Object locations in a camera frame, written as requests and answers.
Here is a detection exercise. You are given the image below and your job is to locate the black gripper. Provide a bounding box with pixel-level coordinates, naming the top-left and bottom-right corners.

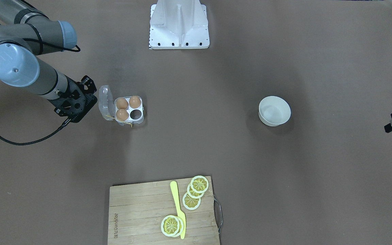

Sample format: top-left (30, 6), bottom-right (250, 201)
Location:
top-left (49, 76), bottom-right (98, 123)

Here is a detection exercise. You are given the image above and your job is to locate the clear plastic egg box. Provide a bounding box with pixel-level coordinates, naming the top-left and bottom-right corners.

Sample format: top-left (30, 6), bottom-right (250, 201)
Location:
top-left (98, 85), bottom-right (144, 126)

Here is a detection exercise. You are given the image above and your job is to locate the brown egg carried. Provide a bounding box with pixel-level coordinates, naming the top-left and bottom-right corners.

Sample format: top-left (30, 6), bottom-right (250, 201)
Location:
top-left (129, 96), bottom-right (142, 109)

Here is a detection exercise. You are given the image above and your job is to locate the white bowl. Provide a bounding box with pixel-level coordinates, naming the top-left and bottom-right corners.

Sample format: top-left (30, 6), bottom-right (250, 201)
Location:
top-left (258, 96), bottom-right (291, 127)

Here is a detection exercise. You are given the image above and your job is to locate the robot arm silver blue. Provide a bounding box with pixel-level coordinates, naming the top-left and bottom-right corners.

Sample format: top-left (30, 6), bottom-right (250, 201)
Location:
top-left (0, 0), bottom-right (97, 123)

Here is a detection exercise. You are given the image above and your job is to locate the brown egg back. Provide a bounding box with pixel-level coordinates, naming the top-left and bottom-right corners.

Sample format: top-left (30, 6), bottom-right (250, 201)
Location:
top-left (115, 109), bottom-right (129, 121)
top-left (115, 98), bottom-right (129, 110)

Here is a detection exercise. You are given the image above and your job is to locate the wooden cutting board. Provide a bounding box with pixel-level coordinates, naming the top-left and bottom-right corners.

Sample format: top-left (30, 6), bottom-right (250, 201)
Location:
top-left (107, 176), bottom-right (222, 245)

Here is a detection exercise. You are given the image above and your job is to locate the yellow plastic knife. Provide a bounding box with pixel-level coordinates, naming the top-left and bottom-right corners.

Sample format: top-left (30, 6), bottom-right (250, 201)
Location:
top-left (170, 180), bottom-right (186, 240)

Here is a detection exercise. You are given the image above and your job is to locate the lemon slice single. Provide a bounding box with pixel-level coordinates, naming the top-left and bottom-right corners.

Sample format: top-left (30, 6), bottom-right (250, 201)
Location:
top-left (160, 215), bottom-right (184, 238)

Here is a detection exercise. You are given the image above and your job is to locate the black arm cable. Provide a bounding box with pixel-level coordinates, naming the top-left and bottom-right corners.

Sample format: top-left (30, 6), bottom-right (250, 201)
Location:
top-left (0, 37), bottom-right (81, 147)

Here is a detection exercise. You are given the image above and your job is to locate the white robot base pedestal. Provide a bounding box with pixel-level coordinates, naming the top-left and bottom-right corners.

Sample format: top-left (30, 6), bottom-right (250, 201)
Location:
top-left (148, 0), bottom-right (210, 50)

